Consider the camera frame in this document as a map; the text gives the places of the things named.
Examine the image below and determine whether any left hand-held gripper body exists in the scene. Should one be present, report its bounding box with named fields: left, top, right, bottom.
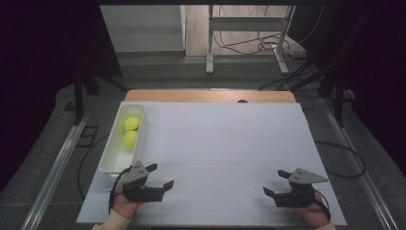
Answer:
left=122, top=160, right=166, bottom=203

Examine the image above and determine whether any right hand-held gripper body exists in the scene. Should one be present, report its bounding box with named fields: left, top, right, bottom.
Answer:
left=273, top=167, right=329, bottom=208

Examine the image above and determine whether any white plastic bin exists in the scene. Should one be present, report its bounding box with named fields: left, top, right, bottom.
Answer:
left=99, top=103, right=148, bottom=177

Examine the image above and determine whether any yellow tennis ball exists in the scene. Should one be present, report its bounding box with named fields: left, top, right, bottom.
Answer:
left=124, top=115, right=142, bottom=132
left=122, top=129, right=139, bottom=150

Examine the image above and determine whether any person's right hand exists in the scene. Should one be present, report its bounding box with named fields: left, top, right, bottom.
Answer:
left=290, top=191, right=331, bottom=228

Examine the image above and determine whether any person's left hand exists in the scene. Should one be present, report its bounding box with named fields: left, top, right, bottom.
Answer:
left=111, top=184, right=146, bottom=220

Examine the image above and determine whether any white table sheet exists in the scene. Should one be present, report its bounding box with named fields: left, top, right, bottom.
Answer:
left=76, top=101, right=348, bottom=226

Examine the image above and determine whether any black tripod stand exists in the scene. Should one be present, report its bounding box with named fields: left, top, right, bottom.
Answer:
left=286, top=58, right=353, bottom=128
left=72, top=61, right=129, bottom=127

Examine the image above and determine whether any white cabinet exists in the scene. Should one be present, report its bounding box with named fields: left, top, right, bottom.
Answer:
left=100, top=4, right=187, bottom=54

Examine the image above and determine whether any dark curtain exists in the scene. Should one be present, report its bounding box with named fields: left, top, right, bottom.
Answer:
left=0, top=0, right=123, bottom=193
left=288, top=0, right=406, bottom=180

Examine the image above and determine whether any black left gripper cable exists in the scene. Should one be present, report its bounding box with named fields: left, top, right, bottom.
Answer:
left=108, top=166, right=133, bottom=215

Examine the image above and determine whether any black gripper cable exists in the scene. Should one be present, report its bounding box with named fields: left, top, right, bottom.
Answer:
left=314, top=189, right=332, bottom=222
left=108, top=166, right=133, bottom=215

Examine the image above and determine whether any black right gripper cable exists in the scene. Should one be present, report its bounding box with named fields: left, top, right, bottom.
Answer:
left=314, top=189, right=332, bottom=222

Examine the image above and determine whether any thin black floor cable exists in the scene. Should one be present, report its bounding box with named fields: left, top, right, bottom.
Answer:
left=77, top=133, right=110, bottom=202

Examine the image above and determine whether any aluminium floor rail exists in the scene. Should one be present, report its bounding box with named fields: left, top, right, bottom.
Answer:
left=20, top=111, right=91, bottom=230
left=320, top=97, right=400, bottom=230

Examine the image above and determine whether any black floor cable loop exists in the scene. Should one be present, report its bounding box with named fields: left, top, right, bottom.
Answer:
left=314, top=139, right=368, bottom=179

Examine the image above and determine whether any tangle of black floor cables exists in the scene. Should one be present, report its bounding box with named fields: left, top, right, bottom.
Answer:
left=213, top=30, right=309, bottom=62

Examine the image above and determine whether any white metal desk frame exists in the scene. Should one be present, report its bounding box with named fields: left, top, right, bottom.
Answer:
left=205, top=4, right=296, bottom=76

